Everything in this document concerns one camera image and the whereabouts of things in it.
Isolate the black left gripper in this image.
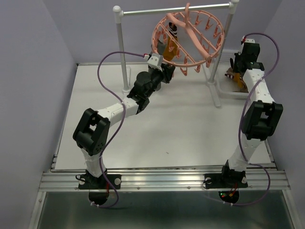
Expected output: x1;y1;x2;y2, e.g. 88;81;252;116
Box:
145;63;174;98

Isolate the mustard brown striped sock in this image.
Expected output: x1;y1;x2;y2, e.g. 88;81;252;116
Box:
163;22;178;62

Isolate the pink round clip hanger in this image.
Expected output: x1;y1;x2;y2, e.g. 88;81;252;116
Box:
151;11;222;76

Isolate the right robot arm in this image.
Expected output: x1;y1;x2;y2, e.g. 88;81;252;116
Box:
219;40;283;188

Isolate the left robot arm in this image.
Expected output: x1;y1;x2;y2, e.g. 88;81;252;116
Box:
72;64;175;190

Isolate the beige sock in basket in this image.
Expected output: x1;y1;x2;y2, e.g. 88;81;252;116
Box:
225;67;248;93

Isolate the white plastic basket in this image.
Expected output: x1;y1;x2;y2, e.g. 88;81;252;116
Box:
215;49;248;99

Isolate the white drying rack stand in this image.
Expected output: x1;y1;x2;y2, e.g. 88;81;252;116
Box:
112;0;239;108

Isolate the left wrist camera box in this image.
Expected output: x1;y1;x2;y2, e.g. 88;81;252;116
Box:
147;53;163;71

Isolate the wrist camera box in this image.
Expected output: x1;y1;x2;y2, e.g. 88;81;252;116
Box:
147;53;163;71
241;36;255;44

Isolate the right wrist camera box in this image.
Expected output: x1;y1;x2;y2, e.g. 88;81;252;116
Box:
241;36;255;44

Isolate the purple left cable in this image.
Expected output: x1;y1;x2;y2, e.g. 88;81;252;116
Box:
97;51;150;208

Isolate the aluminium mounting rail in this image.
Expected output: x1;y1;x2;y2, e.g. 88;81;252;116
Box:
39;165;291;192

